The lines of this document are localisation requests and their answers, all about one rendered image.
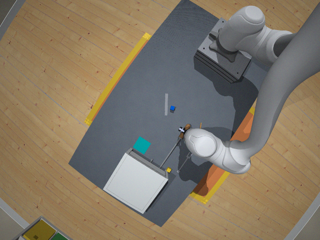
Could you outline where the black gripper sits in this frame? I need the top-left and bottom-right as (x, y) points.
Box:
(178, 127), (188, 135)

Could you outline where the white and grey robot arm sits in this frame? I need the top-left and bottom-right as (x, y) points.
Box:
(184, 2), (320, 174)

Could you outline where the teal square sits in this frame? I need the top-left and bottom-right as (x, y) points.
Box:
(133, 137), (151, 154)

